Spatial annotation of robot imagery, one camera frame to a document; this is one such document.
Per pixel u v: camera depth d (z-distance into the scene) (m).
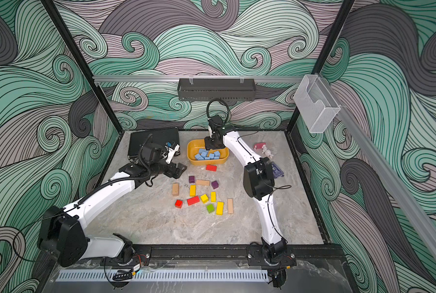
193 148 1.10
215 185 0.93
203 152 1.07
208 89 0.95
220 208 0.86
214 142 0.84
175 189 0.91
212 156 1.04
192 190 0.93
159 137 1.18
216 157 1.03
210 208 0.86
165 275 0.70
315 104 0.77
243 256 0.74
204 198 0.88
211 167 1.01
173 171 0.73
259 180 0.58
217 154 1.04
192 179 0.95
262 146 1.08
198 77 0.95
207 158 1.03
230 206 0.88
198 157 1.03
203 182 0.95
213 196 0.89
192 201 0.89
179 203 0.87
